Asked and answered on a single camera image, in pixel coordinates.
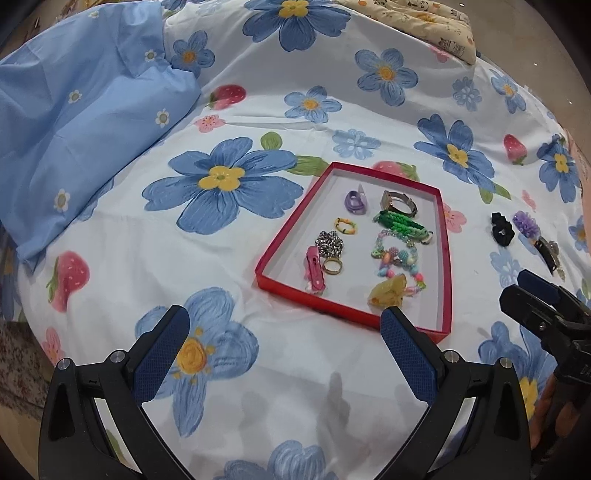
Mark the purple ring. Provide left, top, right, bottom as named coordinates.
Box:
left=344, top=184, right=370, bottom=216

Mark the light blue pillow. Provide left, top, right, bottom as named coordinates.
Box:
left=0, top=4, right=204, bottom=274

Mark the black silver glitter hair clip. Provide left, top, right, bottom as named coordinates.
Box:
left=533, top=235, right=568, bottom=280

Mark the beige patterned quilt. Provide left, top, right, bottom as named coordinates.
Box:
left=337, top=0, right=479, bottom=66

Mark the chunky colourful bead bracelet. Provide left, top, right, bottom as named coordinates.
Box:
left=374, top=246, right=428, bottom=296

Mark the floral strawberry bed sheet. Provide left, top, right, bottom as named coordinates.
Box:
left=9, top=0, right=591, bottom=480

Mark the black scrunchie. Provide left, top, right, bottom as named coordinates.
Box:
left=490, top=212, right=517, bottom=248

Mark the purple scrunchie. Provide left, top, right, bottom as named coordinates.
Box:
left=512, top=210, right=540, bottom=239

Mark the brown strap wristwatch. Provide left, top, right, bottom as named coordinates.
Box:
left=379, top=189, right=419, bottom=219

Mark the pink hair clip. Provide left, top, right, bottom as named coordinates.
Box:
left=302, top=246, right=328, bottom=293

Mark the yellow claw hair clip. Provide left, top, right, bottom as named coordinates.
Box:
left=366, top=272, right=410, bottom=308

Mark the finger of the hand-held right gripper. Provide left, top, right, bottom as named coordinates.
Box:
left=516, top=270, right=591, bottom=321
left=499, top=285, right=580, bottom=344

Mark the pastel small-bead bracelet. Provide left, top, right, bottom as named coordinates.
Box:
left=369, top=229, right=419, bottom=260

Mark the red shallow tray box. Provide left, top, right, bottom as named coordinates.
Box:
left=255, top=161, right=454, bottom=345

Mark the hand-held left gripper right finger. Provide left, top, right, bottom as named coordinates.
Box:
left=373, top=306, right=533, bottom=480

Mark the green woven bracelet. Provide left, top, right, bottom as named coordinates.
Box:
left=372, top=209, right=435, bottom=244

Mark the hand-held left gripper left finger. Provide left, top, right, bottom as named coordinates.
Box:
left=38, top=305, right=192, bottom=480

